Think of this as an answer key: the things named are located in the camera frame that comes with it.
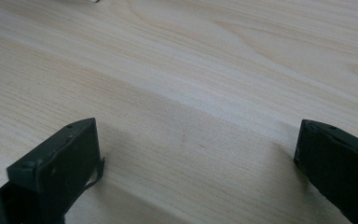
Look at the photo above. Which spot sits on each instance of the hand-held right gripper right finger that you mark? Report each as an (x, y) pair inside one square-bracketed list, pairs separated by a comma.
[(338, 168)]

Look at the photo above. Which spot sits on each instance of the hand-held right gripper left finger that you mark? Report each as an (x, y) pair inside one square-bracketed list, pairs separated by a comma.
[(59, 161)]

